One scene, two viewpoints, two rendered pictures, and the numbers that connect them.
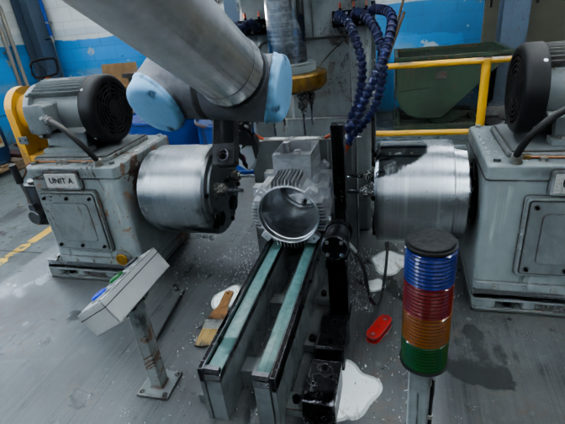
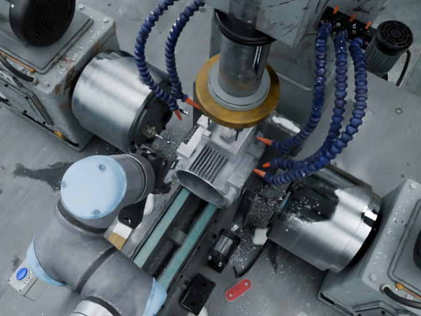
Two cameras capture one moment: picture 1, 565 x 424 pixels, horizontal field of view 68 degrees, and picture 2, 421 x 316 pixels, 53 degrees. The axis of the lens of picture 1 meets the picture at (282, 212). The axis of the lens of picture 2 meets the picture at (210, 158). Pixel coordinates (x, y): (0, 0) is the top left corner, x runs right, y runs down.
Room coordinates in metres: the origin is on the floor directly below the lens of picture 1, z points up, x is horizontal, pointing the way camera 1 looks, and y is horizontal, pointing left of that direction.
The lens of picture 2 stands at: (0.56, -0.09, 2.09)
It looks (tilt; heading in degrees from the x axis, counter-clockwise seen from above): 67 degrees down; 8
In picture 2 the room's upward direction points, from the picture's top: 6 degrees clockwise
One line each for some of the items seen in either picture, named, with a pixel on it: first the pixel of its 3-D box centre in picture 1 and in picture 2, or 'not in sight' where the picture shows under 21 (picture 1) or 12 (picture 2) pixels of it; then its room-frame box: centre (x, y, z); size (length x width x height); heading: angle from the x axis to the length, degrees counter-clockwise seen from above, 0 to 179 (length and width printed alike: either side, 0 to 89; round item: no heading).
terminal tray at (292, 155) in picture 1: (297, 160); (228, 132); (1.06, -0.05, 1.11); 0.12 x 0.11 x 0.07; 162
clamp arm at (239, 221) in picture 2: (339, 180); (242, 211); (0.86, -0.13, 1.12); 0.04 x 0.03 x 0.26; 163
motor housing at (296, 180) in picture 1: (297, 198); (218, 158); (1.02, -0.04, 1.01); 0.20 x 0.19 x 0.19; 162
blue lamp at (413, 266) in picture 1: (430, 261); not in sight; (0.42, -0.17, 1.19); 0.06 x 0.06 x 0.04
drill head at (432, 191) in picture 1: (428, 191); (329, 218); (0.92, -0.36, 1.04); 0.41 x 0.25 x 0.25; 73
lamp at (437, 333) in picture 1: (425, 320); not in sight; (0.42, -0.17, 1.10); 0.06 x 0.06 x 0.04
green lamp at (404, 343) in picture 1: (424, 346); not in sight; (0.42, -0.17, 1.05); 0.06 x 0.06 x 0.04
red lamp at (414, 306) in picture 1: (428, 291); not in sight; (0.42, -0.17, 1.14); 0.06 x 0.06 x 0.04
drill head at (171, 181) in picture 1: (176, 188); (113, 94); (1.13, 0.30, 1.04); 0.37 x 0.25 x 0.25; 73
